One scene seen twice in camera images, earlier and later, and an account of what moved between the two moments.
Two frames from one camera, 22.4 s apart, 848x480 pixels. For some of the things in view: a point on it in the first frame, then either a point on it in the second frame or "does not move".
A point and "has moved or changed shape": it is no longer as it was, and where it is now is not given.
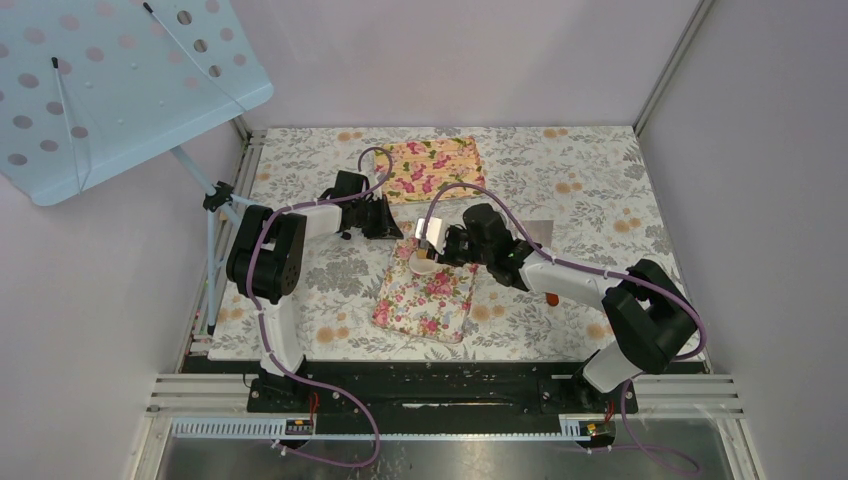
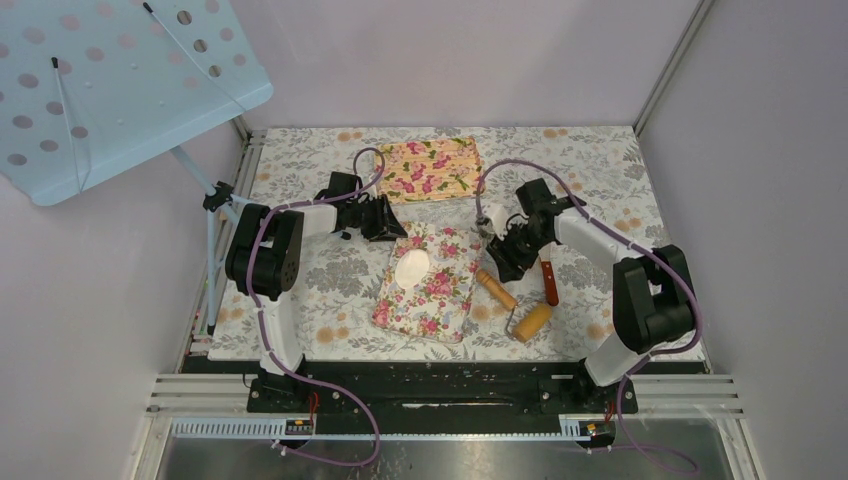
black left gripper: [386, 228] does not move
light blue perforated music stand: [92, 88] does not move
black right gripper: [445, 257] -> [506, 258]
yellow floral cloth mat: [412, 171] does not move
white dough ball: [423, 266] has moved or changed shape
